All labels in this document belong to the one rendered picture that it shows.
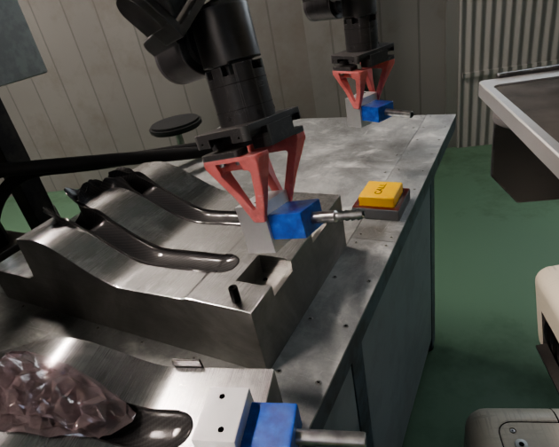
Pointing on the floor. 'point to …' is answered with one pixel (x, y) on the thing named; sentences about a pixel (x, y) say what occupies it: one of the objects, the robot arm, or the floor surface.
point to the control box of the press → (12, 27)
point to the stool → (176, 126)
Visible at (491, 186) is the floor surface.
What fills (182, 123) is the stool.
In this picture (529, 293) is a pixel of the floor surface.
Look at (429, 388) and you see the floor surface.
